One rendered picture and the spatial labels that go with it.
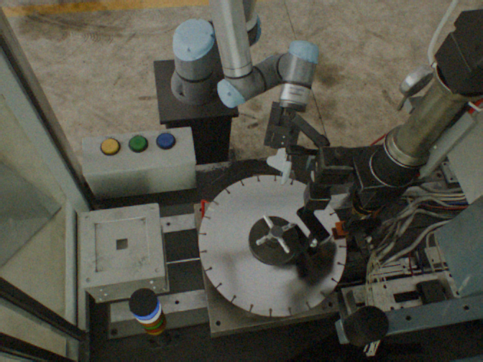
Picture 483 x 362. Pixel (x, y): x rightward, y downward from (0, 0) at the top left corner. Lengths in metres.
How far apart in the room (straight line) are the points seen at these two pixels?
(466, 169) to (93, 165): 0.84
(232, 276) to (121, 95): 1.63
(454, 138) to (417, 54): 2.26
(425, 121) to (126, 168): 0.73
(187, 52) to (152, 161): 0.33
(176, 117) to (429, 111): 0.90
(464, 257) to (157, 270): 0.62
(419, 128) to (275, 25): 2.19
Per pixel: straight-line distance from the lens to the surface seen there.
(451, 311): 0.96
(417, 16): 3.14
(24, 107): 0.81
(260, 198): 1.02
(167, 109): 1.40
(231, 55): 1.08
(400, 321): 0.91
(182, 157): 1.13
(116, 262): 1.03
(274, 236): 0.93
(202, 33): 1.28
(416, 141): 0.68
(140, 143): 1.15
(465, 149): 0.66
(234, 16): 1.05
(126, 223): 1.06
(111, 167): 1.13
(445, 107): 0.62
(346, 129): 2.38
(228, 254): 0.96
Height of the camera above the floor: 1.86
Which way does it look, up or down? 62 degrees down
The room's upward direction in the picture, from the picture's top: 9 degrees clockwise
